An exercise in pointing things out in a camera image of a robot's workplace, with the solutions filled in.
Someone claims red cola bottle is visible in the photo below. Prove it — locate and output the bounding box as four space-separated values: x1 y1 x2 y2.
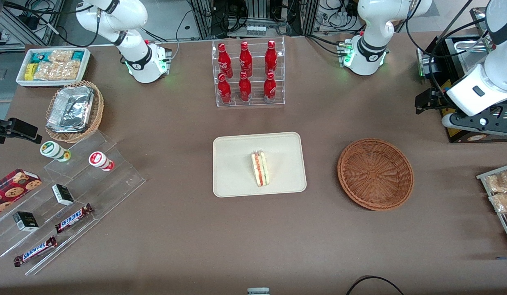
264 72 277 102
264 40 278 75
218 73 232 104
218 43 233 78
239 41 253 77
239 71 252 102

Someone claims red lid white cup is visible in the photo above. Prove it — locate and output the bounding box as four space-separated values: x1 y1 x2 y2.
89 151 115 172

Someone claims clear acrylic stepped stand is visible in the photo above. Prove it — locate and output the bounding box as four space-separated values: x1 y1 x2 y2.
0 130 146 276

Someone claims black camera clamp mount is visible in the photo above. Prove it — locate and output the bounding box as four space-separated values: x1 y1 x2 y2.
0 110 43 144

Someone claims silver foil container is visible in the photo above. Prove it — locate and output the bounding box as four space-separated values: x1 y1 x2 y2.
46 85 95 134

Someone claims green lid white cup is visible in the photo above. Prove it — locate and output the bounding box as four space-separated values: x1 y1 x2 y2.
40 141 72 163

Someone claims small black white box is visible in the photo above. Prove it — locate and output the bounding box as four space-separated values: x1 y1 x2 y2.
52 184 75 206
12 211 39 232

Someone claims beige plastic tray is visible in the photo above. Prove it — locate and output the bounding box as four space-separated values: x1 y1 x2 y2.
212 132 307 198

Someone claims clear bagged fried snack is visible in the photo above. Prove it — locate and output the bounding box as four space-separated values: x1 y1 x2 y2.
489 192 507 214
484 170 507 193

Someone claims white rectangular snack bin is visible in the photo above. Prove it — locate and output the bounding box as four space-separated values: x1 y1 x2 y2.
16 47 91 88

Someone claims aluminium profile frame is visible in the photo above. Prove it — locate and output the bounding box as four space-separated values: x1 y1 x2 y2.
190 0 320 39

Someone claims black looped table cable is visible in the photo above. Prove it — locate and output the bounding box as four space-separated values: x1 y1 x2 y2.
346 275 405 295

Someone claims brown wicker basket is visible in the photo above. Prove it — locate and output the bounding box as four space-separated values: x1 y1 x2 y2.
337 138 414 211

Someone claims triangular sandwich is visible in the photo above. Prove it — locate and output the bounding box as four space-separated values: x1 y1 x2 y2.
251 151 271 188

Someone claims black hot food warmer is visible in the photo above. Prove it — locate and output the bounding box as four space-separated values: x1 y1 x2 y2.
416 6 507 144

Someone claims tray of packaged snacks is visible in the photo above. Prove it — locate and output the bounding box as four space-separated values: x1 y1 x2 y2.
476 163 507 251

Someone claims light tan wicker basket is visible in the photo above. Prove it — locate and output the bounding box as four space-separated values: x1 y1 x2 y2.
45 80 105 144

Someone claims clear rice cracker pack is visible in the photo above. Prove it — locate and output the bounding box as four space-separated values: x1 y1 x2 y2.
55 60 82 81
34 61 58 81
48 50 74 63

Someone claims red cookie box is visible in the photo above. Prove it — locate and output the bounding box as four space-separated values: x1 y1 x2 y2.
0 169 42 218

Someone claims clear acrylic bottle rack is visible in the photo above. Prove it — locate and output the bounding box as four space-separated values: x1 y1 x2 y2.
211 37 286 108

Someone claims brown snickers bar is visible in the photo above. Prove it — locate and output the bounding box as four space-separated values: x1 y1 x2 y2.
14 236 57 268
55 204 94 234

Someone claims stainless steel pan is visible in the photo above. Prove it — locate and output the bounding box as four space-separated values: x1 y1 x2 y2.
457 38 490 74

